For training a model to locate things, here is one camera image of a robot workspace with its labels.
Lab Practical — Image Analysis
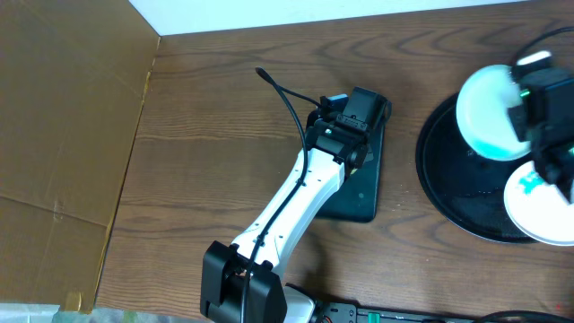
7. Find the white plate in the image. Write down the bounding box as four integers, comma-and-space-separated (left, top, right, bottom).
503, 161, 573, 247
456, 65, 530, 162

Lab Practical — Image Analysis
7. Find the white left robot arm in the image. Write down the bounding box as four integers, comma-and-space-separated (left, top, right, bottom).
200, 127, 385, 322

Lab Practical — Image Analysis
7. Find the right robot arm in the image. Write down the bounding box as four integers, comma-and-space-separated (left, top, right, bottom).
508, 67, 573, 203

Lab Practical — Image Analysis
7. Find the black rectangular tray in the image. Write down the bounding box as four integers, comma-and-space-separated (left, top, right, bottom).
316, 125, 385, 223

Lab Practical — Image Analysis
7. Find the round black tray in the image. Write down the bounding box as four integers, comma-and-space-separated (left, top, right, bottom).
415, 94, 538, 244

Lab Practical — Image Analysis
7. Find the brown cardboard panel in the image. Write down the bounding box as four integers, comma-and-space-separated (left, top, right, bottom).
1, 0, 159, 312

